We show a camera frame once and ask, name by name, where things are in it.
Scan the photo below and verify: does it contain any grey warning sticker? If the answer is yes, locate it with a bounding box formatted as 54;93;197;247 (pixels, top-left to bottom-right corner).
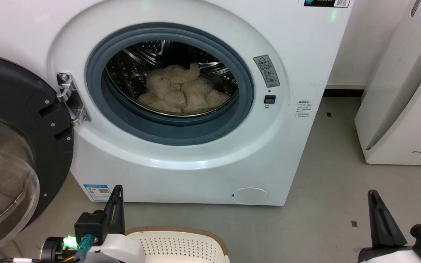
253;54;280;88

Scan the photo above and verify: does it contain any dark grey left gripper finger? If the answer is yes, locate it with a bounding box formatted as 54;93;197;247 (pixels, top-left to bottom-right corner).
103;185;126;235

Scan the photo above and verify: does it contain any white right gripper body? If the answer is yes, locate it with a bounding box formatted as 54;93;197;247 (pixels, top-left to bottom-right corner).
358;246;421;263

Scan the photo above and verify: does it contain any black baseboard strip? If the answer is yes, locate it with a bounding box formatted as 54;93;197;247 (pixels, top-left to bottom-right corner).
323;89;364;98

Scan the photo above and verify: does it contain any blue energy label sticker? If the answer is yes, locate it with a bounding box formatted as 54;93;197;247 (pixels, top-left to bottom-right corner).
83;184;111;202

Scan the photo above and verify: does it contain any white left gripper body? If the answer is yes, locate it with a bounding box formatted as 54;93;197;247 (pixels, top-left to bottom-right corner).
85;234;146;263

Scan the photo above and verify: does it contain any white front-load washing machine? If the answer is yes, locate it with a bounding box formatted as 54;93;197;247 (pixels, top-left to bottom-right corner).
0;0;353;206

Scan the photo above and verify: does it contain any teal left cable connector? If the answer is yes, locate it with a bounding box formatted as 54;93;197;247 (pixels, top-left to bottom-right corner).
75;235;95;262

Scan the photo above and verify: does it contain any cream plush toy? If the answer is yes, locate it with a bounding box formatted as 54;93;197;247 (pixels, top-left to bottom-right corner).
137;63;230;114

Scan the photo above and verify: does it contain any metal door hinge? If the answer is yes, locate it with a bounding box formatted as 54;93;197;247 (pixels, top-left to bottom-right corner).
57;73;92;127

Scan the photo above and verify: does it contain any white air purifier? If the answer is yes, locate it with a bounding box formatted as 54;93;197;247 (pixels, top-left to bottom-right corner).
354;0;421;165

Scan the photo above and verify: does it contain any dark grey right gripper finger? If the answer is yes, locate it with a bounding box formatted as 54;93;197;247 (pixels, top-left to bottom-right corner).
367;190;408;248

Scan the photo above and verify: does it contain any steel washing drum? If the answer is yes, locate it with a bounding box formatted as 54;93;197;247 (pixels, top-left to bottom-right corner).
105;39;239;117

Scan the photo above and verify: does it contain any black washing machine door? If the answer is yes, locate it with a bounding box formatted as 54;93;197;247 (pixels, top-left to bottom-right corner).
0;53;75;253

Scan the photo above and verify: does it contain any black label with QR code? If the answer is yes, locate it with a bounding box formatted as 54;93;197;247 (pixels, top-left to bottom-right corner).
304;0;350;8

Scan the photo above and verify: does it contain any round white filter cover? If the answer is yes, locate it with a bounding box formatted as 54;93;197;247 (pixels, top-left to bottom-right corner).
231;187;269;205

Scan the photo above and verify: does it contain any small printed text sticker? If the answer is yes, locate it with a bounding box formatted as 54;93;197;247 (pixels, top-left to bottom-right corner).
294;101;310;118

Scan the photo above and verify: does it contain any white perforated laundry basket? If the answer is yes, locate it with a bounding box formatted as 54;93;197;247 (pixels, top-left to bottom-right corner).
125;226;230;263

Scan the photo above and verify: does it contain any grey rubber door gasket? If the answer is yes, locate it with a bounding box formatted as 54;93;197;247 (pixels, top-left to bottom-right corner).
86;23;255;146

